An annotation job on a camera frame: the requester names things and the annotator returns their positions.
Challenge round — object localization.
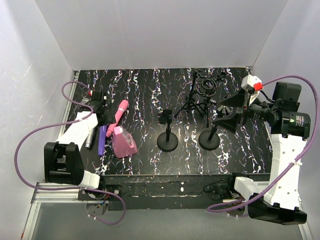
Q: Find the purple smooth microphone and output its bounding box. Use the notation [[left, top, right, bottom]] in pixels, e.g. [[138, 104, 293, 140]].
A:
[[97, 125, 108, 157]]

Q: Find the silver microphone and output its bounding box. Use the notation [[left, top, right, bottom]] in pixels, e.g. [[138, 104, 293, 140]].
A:
[[85, 128, 95, 149]]

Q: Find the black round-base stand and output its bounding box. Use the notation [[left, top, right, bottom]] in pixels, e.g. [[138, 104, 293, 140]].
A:
[[157, 109, 178, 152], [198, 104, 230, 151]]

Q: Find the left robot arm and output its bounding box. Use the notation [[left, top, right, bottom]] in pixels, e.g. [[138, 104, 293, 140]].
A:
[[44, 91, 115, 189]]

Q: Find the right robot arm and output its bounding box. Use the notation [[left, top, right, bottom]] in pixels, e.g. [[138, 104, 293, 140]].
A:
[[214, 82, 311, 226]]

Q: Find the pink microphone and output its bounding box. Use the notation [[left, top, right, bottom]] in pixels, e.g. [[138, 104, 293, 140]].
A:
[[106, 99, 129, 138]]

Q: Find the purple glitter microphone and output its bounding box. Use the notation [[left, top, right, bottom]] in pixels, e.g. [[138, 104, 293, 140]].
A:
[[81, 98, 90, 105]]

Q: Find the pink microphone holder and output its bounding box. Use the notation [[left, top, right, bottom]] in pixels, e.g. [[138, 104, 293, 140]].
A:
[[112, 125, 138, 159]]

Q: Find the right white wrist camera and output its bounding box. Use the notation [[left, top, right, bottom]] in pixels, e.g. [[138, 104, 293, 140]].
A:
[[241, 74, 264, 97]]

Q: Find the black tripod shock-mount stand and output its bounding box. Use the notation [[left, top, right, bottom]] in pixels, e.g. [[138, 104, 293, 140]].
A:
[[174, 68, 227, 128]]

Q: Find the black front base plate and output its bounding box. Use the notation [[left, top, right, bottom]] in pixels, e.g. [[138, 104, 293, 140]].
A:
[[77, 173, 273, 211]]

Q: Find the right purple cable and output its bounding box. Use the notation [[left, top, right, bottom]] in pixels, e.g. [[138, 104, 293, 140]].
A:
[[206, 74, 317, 221]]

